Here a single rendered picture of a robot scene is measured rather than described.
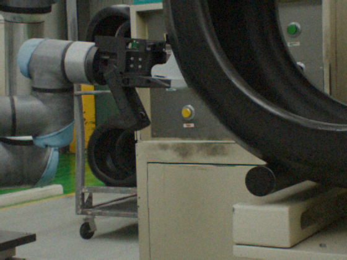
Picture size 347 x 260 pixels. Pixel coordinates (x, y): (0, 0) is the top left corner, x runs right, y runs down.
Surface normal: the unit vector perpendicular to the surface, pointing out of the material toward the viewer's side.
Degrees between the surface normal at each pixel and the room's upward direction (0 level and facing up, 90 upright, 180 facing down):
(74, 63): 93
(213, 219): 90
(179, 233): 90
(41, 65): 98
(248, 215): 90
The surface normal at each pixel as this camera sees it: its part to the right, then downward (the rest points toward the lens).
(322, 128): -0.48, 0.25
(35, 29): 0.69, 0.26
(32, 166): 0.40, 0.25
